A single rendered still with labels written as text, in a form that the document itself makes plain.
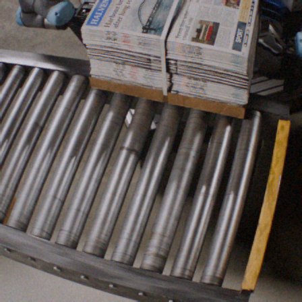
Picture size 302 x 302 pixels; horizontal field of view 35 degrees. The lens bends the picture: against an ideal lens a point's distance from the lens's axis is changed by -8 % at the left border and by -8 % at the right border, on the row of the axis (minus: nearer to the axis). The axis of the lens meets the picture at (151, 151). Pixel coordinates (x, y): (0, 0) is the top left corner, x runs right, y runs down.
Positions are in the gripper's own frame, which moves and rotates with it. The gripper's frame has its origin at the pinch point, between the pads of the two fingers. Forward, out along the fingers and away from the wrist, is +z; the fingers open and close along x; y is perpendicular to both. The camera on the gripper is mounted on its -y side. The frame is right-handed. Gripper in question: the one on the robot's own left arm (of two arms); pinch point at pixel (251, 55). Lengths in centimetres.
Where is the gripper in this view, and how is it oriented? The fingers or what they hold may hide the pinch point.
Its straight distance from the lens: 133.4
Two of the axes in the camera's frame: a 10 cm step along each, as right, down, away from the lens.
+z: -9.6, -2.1, 1.9
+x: -2.8, 8.2, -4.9
